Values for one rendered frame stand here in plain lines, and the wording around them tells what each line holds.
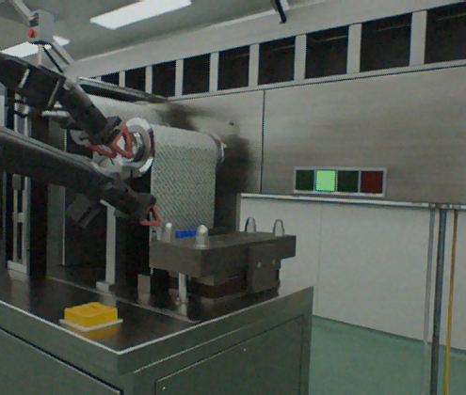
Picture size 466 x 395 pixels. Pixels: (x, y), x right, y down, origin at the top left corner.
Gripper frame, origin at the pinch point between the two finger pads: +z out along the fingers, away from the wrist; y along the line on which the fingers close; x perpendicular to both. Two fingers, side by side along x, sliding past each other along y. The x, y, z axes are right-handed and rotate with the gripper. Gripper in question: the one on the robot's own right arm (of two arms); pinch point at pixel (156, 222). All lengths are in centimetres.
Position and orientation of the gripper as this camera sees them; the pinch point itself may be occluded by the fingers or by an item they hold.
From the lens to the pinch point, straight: 108.4
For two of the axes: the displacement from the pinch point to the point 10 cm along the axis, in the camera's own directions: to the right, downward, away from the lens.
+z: 5.2, 4.8, 7.1
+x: 3.4, -8.8, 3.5
